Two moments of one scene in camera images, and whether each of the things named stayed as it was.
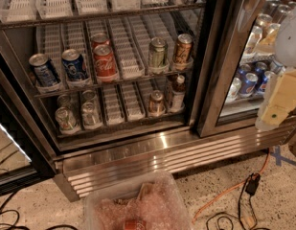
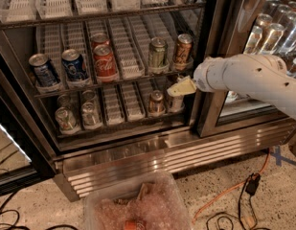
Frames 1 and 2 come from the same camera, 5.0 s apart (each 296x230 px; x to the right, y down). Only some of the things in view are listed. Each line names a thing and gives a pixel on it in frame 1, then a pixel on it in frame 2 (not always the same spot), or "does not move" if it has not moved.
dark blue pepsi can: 74,63 does not move
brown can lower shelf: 156,104 does not move
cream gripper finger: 284,94 to 185,85
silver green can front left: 66,120 does not move
